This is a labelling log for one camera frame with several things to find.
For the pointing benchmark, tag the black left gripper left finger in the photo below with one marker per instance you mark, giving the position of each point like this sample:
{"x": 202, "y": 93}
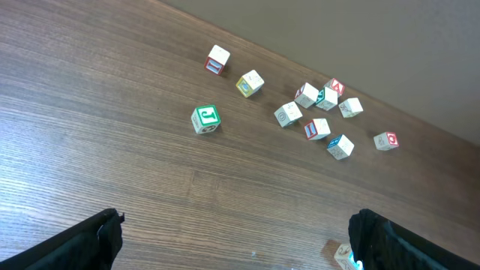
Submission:
{"x": 92, "y": 244}

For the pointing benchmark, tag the red A block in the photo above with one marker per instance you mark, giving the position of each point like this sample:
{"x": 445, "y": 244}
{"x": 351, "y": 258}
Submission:
{"x": 335, "y": 85}

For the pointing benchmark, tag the green edged Z block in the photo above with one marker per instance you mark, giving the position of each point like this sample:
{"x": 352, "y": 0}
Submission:
{"x": 288, "y": 114}

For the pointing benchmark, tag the blue edged Y block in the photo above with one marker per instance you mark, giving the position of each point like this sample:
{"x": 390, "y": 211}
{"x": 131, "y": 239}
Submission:
{"x": 340, "y": 147}

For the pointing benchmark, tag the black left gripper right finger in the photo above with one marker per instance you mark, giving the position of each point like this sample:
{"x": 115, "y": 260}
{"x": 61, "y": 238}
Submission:
{"x": 380, "y": 244}

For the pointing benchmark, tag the white block red side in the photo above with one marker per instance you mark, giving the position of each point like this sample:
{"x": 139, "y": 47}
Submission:
{"x": 306, "y": 96}

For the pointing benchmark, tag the blue number 2 block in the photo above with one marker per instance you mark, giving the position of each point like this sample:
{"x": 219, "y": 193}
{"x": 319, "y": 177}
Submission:
{"x": 345, "y": 259}

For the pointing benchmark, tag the red letter block far left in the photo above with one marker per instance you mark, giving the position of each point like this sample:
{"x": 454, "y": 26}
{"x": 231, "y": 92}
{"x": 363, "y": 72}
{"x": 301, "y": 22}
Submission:
{"x": 216, "y": 60}

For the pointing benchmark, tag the green J soccer ball block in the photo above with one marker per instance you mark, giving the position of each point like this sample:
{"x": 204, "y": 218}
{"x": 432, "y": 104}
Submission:
{"x": 205, "y": 119}

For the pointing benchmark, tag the white block green side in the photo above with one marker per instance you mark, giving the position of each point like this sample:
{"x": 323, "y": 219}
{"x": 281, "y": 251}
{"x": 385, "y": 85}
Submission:
{"x": 327, "y": 99}

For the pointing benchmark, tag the red O block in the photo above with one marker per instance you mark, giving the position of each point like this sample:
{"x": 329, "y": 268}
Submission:
{"x": 386, "y": 141}

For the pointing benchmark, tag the yellow S block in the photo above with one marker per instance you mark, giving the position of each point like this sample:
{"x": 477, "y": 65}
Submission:
{"x": 350, "y": 107}

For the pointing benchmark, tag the red edged I block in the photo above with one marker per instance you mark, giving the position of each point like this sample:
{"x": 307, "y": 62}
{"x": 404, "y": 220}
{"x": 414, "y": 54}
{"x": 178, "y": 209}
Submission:
{"x": 317, "y": 129}

